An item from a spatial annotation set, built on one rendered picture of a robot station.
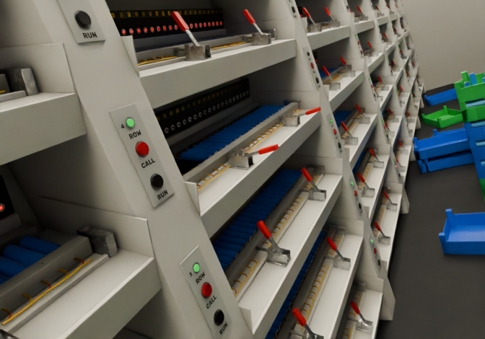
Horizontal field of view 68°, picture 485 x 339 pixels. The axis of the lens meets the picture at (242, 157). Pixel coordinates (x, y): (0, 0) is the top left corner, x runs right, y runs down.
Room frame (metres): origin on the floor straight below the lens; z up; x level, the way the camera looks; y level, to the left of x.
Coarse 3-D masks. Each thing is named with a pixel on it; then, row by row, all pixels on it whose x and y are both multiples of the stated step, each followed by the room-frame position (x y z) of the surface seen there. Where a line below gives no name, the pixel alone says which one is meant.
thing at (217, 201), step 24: (264, 96) 1.05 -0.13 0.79; (288, 96) 1.02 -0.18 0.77; (312, 96) 0.98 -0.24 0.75; (216, 120) 0.88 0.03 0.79; (312, 120) 0.92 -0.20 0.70; (168, 144) 0.72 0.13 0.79; (264, 144) 0.74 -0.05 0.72; (288, 144) 0.77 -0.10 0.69; (264, 168) 0.66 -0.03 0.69; (192, 192) 0.47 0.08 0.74; (216, 192) 0.54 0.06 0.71; (240, 192) 0.57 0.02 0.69; (216, 216) 0.51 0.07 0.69
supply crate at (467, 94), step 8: (464, 72) 1.44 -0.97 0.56; (464, 80) 1.44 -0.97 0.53; (480, 80) 1.42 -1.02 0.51; (456, 88) 1.31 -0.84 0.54; (464, 88) 1.30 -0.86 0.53; (472, 88) 1.28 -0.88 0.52; (480, 88) 1.26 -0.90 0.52; (464, 96) 1.30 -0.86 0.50; (472, 96) 1.28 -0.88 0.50; (480, 96) 1.27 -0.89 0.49
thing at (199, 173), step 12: (288, 108) 0.93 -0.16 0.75; (264, 120) 0.83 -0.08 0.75; (276, 120) 0.85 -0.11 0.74; (252, 132) 0.75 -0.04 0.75; (264, 132) 0.79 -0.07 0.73; (240, 144) 0.69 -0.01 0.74; (216, 156) 0.63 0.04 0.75; (204, 168) 0.58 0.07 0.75; (216, 168) 0.62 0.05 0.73; (192, 180) 0.55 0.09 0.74
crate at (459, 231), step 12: (456, 216) 1.31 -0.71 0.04; (468, 216) 1.29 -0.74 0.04; (480, 216) 1.26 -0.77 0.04; (444, 228) 1.25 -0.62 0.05; (456, 228) 1.30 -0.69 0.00; (468, 228) 1.27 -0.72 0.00; (480, 228) 1.24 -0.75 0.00; (444, 240) 1.18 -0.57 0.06; (456, 240) 1.23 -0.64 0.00; (468, 240) 1.20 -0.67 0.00; (480, 240) 1.11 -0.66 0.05; (444, 252) 1.18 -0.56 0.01; (456, 252) 1.16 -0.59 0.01; (468, 252) 1.13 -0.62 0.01; (480, 252) 1.11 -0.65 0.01
